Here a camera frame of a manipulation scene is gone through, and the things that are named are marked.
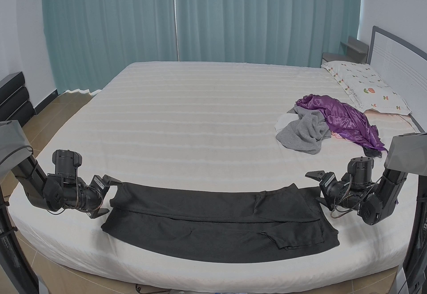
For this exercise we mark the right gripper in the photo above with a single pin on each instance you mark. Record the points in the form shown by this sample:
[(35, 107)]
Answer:
[(335, 192)]

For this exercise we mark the pink garment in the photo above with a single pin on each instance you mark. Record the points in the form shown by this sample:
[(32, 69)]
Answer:
[(336, 134)]

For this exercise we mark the black chest of drawers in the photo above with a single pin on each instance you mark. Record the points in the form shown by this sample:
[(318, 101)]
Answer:
[(13, 99)]

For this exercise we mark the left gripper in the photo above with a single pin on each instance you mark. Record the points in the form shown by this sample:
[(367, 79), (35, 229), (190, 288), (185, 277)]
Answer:
[(90, 197)]

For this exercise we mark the grey bedside table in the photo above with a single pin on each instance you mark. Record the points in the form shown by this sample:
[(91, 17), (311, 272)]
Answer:
[(357, 45)]

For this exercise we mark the white garment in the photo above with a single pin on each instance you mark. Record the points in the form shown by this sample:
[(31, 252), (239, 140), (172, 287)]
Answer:
[(283, 123)]

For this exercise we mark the black T-shirt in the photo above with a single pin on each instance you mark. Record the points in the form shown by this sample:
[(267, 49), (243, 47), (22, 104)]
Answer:
[(213, 219)]

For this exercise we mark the purple satin garment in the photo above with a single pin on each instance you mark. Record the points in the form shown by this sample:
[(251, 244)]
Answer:
[(347, 117)]

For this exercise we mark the blue-green curtain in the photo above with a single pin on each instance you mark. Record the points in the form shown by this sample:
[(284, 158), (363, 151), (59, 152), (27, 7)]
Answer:
[(267, 5), (110, 19)]

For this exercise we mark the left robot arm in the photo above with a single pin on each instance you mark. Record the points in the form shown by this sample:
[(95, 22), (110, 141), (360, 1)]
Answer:
[(30, 182)]

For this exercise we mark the grey garment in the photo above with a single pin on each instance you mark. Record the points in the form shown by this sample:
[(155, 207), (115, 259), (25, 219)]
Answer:
[(300, 134)]

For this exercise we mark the black lace garment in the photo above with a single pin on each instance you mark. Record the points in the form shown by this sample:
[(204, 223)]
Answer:
[(371, 152)]

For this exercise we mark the bed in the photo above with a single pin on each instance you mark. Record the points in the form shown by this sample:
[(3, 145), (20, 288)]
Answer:
[(200, 102)]

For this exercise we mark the white printed pillow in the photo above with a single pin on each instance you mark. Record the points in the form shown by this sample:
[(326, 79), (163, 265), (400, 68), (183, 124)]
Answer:
[(367, 85)]

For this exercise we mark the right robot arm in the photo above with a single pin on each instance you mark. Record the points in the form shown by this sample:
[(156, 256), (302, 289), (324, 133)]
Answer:
[(387, 189)]

